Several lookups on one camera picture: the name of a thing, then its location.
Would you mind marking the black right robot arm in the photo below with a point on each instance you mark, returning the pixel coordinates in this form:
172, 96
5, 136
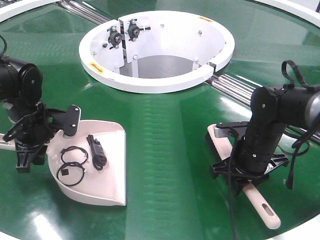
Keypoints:
253, 155

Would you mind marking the left steel roller set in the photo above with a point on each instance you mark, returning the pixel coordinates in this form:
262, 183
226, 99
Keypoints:
84, 11

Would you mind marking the white inner ring guard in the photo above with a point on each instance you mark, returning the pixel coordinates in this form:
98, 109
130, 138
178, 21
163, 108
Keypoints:
207, 44

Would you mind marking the white outer rim right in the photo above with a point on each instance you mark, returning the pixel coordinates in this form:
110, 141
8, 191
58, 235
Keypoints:
308, 10

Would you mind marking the green conveyor belt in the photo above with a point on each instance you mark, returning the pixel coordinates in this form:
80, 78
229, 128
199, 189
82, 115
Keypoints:
170, 192

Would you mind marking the left black bearing mount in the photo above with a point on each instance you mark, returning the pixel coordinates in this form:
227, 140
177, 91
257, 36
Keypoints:
115, 38

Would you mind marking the pink hand brush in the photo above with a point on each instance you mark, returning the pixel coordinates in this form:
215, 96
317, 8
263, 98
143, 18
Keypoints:
266, 213

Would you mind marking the right black bearing mount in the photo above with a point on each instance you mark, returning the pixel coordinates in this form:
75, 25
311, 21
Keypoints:
134, 30

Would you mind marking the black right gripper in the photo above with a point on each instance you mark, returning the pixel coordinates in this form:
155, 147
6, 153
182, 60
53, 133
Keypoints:
239, 177

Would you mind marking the pink plastic dustpan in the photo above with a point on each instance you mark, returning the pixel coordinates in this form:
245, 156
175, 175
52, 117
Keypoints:
90, 167

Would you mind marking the white outer rim left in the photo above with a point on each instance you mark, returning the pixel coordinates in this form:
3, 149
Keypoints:
13, 9

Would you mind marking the right steel roller set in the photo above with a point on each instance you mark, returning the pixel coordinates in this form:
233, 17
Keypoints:
237, 87

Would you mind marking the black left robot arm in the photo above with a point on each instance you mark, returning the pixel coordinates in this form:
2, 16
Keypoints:
20, 81

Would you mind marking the white rim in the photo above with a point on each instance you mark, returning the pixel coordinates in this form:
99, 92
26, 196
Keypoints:
13, 9
308, 10

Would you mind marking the steel roller set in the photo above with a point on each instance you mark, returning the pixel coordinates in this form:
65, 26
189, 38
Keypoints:
237, 87
84, 11

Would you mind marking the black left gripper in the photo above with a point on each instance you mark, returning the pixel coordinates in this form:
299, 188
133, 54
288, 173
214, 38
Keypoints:
33, 126

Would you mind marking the black bearing mount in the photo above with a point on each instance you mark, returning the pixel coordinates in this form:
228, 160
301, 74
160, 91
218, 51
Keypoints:
134, 30
115, 38

